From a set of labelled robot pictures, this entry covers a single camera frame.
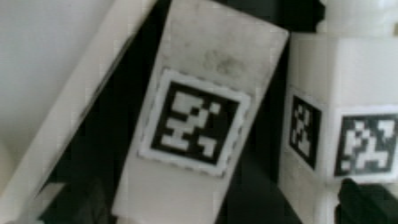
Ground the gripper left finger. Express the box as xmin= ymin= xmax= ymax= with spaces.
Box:
xmin=35 ymin=179 xmax=113 ymax=224

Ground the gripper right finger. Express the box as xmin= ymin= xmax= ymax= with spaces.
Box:
xmin=334 ymin=178 xmax=398 ymax=224

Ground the white leg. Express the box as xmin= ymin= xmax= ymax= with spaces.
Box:
xmin=279 ymin=34 xmax=398 ymax=224
xmin=112 ymin=0 xmax=288 ymax=224

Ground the white square tabletop tray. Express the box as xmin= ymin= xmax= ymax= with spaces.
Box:
xmin=0 ymin=0 xmax=156 ymax=224

